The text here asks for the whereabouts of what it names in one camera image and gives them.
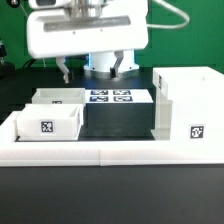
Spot white drawer tray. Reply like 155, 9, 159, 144
32, 88, 85, 104
16, 104, 84, 141

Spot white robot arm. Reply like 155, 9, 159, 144
26, 0, 148, 81

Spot black cable bundle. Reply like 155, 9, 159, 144
21, 57, 58, 69

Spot white rear drawer tray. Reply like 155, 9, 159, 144
32, 88, 85, 104

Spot white drawer cabinet box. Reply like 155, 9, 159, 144
152, 67, 224, 141

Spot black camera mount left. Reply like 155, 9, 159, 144
0, 38, 15, 79

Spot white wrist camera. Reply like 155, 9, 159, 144
28, 0, 71, 10

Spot white front drawer tray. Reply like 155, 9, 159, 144
16, 104, 84, 141

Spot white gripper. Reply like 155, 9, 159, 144
27, 7, 148, 84

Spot grey thin cable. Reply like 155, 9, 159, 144
146, 0, 191, 31

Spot white U-shaped frame wall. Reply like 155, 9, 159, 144
0, 111, 224, 167

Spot white fiducial marker sheet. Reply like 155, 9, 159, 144
85, 89, 153, 103

